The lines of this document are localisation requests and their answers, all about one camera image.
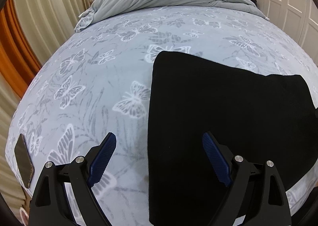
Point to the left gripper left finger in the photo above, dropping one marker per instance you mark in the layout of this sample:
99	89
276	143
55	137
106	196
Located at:
50	205

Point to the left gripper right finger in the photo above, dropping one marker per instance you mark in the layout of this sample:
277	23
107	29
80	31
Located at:
254	193

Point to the black pants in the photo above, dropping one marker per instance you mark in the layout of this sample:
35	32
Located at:
257	117

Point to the left hand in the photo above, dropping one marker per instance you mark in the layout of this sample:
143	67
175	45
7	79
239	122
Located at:
24	215

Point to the black smartphone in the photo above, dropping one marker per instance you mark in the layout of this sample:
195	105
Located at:
24	163

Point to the butterfly print bed sheet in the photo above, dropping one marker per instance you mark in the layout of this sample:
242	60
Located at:
99	82

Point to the orange curtain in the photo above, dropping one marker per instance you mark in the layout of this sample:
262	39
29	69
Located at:
19	64

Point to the cream curtain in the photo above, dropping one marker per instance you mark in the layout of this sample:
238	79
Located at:
46	24

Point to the white wardrobe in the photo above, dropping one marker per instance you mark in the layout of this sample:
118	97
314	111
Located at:
297	18

